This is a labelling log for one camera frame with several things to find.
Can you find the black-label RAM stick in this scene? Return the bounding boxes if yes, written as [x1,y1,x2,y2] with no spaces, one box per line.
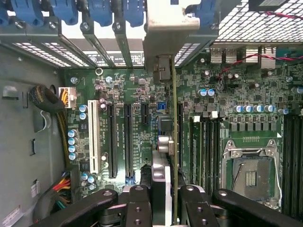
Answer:
[190,115,202,187]

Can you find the CPU socket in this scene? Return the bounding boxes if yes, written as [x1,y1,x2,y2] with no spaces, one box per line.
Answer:
[222,139,284,211]

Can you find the long PCIe expansion slot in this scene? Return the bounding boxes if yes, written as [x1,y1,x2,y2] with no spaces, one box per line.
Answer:
[107,102,118,180]
[177,102,185,167]
[124,103,135,185]

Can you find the white PCI expansion slot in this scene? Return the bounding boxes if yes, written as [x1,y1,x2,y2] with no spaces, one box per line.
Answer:
[87,99,100,175]

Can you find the short PCIe expansion slot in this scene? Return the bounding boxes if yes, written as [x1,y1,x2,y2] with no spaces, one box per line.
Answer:
[141,102,150,126]

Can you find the green motherboard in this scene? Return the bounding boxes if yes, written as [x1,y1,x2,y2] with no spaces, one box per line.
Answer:
[62,44,303,213]

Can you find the white power connector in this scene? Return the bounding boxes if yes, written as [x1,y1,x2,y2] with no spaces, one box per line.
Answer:
[58,87,77,109]

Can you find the blue card retention clip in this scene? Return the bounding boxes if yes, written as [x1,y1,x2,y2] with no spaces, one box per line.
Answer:
[10,0,45,26]
[87,0,113,27]
[51,0,79,26]
[123,0,145,28]
[187,0,216,27]

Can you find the coloured power wire bundle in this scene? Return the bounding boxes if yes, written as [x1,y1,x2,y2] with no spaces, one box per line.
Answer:
[51,171,71,210]

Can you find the black sleeved power cable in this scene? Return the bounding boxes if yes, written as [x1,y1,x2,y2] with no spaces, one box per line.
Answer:
[29,84,71,166]

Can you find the red and black twisted wire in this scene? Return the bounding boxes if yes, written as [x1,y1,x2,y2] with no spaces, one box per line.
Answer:
[215,11,303,80]

